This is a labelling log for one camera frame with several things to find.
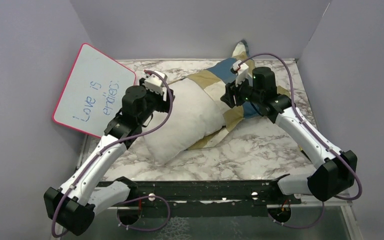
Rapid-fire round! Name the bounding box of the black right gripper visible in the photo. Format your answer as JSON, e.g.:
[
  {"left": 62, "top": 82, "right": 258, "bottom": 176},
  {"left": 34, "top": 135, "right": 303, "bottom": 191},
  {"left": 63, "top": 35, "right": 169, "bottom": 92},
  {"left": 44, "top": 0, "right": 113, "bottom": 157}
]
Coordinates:
[{"left": 220, "top": 73, "right": 262, "bottom": 109}]

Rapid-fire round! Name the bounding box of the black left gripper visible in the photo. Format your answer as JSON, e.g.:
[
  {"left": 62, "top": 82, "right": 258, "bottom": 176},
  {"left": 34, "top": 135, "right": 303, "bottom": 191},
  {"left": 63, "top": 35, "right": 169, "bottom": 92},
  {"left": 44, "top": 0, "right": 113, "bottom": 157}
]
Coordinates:
[{"left": 137, "top": 78, "right": 175, "bottom": 125}]

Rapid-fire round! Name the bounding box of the blue beige checked pillowcase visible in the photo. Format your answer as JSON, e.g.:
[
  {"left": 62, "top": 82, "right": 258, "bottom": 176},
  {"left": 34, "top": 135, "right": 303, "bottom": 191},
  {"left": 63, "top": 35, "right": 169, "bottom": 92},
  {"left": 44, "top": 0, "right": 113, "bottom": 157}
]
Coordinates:
[{"left": 167, "top": 39, "right": 292, "bottom": 152}]

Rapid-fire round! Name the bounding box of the white pillow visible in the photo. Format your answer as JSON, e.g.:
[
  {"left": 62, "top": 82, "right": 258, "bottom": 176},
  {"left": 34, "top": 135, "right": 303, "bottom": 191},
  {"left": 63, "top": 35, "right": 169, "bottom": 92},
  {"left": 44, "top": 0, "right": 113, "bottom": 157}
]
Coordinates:
[{"left": 144, "top": 78, "right": 225, "bottom": 166}]

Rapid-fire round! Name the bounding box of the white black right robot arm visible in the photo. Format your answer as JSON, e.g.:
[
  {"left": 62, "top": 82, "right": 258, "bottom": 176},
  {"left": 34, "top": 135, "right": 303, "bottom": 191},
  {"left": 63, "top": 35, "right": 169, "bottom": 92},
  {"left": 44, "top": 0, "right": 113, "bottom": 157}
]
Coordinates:
[{"left": 220, "top": 63, "right": 362, "bottom": 204}]

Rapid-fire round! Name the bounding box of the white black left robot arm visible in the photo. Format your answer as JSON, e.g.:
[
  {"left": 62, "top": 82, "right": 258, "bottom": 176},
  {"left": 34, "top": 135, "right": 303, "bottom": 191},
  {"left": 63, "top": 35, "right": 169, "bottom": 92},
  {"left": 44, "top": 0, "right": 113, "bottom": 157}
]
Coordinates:
[{"left": 43, "top": 70, "right": 175, "bottom": 239}]

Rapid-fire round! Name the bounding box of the pink framed whiteboard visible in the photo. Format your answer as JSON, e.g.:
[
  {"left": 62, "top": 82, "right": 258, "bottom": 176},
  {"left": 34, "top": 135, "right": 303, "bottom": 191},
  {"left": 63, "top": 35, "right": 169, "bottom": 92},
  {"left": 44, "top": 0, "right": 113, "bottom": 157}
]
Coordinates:
[{"left": 52, "top": 43, "right": 137, "bottom": 138}]

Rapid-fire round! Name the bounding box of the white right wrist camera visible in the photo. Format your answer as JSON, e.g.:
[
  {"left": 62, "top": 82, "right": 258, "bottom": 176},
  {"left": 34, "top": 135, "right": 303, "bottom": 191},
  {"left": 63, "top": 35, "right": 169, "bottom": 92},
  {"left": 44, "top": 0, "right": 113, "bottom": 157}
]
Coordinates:
[{"left": 231, "top": 60, "right": 249, "bottom": 87}]

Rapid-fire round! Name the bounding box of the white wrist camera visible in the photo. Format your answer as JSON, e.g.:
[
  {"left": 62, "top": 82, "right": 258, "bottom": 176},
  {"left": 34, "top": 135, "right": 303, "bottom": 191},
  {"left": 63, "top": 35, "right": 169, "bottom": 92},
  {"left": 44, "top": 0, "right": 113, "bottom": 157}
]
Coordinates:
[
  {"left": 143, "top": 70, "right": 168, "bottom": 96},
  {"left": 231, "top": 60, "right": 249, "bottom": 87}
]

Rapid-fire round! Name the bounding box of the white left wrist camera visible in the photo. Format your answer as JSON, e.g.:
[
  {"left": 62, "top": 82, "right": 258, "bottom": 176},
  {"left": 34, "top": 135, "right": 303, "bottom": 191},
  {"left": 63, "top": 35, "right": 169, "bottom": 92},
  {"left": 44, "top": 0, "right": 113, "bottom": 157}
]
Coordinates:
[{"left": 143, "top": 70, "right": 168, "bottom": 96}]

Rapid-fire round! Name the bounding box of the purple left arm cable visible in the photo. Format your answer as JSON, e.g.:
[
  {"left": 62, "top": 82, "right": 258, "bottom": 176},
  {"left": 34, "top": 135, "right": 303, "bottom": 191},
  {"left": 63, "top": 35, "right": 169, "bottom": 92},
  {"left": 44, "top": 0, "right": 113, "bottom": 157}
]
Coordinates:
[{"left": 50, "top": 69, "right": 174, "bottom": 239}]

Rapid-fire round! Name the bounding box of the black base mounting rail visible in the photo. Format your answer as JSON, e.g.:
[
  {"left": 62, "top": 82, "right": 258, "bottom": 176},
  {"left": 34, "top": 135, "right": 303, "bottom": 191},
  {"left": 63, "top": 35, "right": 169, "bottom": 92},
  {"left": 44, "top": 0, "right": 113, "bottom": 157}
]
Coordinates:
[{"left": 113, "top": 177, "right": 301, "bottom": 221}]

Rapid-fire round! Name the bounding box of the aluminium frame rail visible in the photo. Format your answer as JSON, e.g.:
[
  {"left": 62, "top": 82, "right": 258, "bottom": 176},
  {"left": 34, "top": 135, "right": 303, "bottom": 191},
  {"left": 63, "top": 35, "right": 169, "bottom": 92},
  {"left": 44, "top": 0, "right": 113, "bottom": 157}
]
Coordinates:
[{"left": 78, "top": 197, "right": 363, "bottom": 240}]

